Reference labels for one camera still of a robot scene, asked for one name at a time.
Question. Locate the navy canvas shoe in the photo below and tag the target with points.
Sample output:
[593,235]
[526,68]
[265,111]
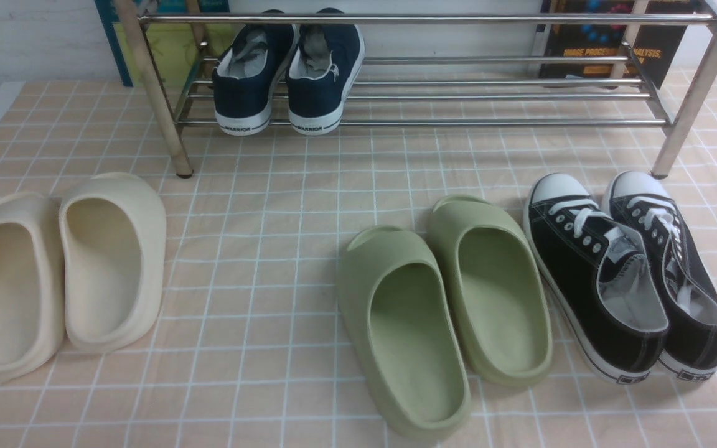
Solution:
[326,63]
[246,75]

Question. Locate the metal shoe rack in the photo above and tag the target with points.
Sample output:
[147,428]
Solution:
[628,79]

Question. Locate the left green foam slipper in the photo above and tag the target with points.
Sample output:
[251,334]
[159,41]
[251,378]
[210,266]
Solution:
[393,302]

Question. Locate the green foam slipper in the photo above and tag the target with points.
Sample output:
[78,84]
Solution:
[494,290]
[393,302]

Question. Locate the right green foam slipper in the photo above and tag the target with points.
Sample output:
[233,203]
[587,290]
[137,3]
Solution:
[494,290]

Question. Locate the left black canvas sneaker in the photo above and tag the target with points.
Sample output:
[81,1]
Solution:
[598,271]

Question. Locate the black canvas sneaker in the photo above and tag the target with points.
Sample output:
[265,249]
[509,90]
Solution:
[598,271]
[685,288]

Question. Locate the right cream foam slipper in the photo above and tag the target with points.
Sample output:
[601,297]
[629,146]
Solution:
[114,238]

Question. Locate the cream foam slipper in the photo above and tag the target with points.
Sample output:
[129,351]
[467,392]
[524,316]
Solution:
[32,304]
[114,238]

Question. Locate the teal yellow book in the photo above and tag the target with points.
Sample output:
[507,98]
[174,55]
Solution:
[173,46]

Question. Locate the black image processing book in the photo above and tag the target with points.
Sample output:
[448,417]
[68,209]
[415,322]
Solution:
[655,46]

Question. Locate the left cream foam slipper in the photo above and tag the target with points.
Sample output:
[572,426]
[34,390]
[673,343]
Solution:
[32,304]

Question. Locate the right black canvas sneaker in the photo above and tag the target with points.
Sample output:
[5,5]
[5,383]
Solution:
[685,288]

